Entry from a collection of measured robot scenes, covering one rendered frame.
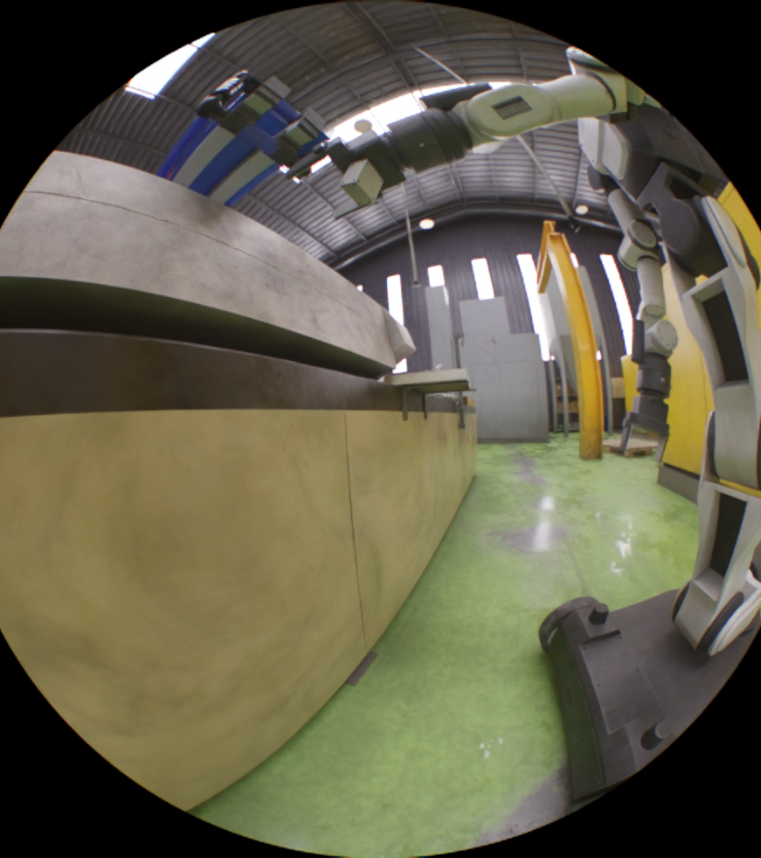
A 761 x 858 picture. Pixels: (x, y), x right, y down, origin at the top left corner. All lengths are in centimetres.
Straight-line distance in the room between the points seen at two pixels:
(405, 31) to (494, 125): 893
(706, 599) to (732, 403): 34
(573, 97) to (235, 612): 76
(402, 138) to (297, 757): 102
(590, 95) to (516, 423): 603
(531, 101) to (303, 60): 880
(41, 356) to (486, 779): 86
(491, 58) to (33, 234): 937
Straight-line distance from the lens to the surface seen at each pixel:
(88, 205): 36
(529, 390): 622
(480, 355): 636
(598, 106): 48
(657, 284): 74
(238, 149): 60
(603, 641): 71
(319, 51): 912
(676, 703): 72
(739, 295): 50
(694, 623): 69
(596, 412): 415
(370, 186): 34
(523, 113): 38
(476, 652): 87
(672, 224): 59
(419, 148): 35
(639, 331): 67
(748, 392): 51
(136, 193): 39
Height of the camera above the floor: 68
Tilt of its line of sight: 2 degrees down
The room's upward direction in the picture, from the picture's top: 3 degrees counter-clockwise
